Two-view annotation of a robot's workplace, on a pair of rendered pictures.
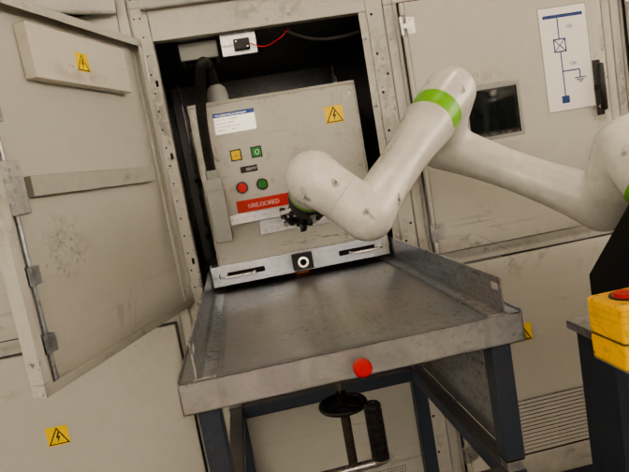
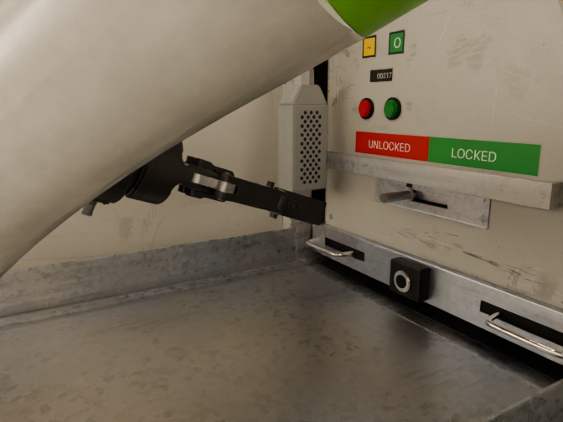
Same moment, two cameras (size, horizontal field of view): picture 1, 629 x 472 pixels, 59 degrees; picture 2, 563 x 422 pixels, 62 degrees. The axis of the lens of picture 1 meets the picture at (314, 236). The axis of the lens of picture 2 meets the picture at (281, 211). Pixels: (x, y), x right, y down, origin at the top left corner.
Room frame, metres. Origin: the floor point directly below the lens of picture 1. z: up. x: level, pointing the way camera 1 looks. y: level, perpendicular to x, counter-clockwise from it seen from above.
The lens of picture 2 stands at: (1.20, -0.47, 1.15)
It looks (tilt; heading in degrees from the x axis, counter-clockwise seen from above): 13 degrees down; 66
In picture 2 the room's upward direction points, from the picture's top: straight up
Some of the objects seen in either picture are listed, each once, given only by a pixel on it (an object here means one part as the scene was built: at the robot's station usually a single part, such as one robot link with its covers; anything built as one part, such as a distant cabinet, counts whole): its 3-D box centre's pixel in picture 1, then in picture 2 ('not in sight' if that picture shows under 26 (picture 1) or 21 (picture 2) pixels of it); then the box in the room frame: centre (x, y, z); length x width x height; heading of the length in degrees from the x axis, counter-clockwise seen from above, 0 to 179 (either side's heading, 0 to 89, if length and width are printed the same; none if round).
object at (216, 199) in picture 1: (219, 210); (304, 138); (1.56, 0.25, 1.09); 0.08 x 0.05 x 0.17; 7
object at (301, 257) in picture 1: (302, 260); (407, 279); (1.63, 0.05, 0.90); 0.06 x 0.03 x 0.05; 97
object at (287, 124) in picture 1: (286, 176); (430, 102); (1.65, 0.05, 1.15); 0.48 x 0.01 x 0.48; 97
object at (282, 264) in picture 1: (300, 259); (426, 275); (1.67, 0.05, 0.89); 0.54 x 0.05 x 0.06; 97
